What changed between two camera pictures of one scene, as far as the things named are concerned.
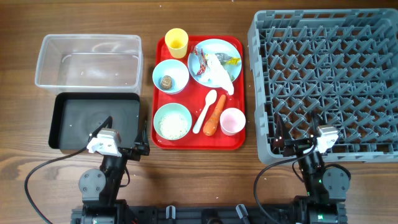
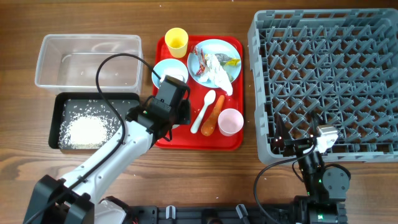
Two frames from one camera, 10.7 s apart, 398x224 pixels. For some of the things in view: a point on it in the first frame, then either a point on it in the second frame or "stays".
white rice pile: x=173 y=126 to x=87 y=124
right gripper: x=295 y=147 stays
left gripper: x=140 y=149 to x=185 y=108
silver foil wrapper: x=223 y=56 stays
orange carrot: x=211 y=124 stays
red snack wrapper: x=201 y=55 stays
